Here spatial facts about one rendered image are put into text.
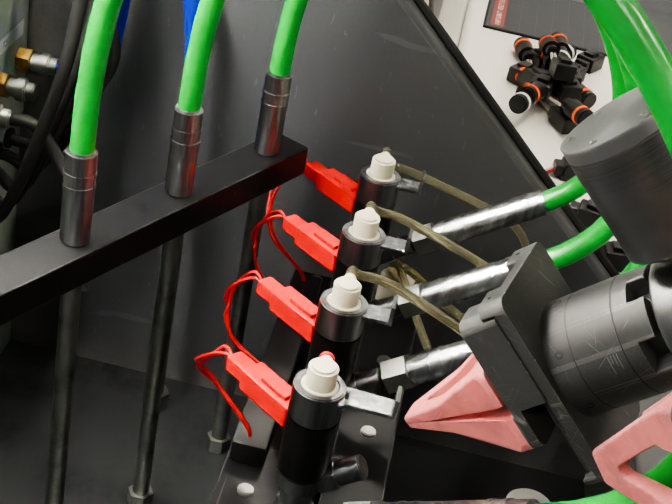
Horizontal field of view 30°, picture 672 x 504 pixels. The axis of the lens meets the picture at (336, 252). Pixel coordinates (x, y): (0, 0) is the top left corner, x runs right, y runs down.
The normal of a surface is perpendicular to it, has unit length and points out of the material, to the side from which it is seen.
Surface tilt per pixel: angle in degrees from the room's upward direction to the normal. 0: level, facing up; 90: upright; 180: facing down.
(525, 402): 91
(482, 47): 0
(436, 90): 90
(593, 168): 111
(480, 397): 106
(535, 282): 43
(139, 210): 0
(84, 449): 0
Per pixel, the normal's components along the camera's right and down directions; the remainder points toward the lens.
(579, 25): 0.18, -0.83
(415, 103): -0.16, 0.50
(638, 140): -0.07, 0.30
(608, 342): -0.61, 0.02
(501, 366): -0.40, 0.45
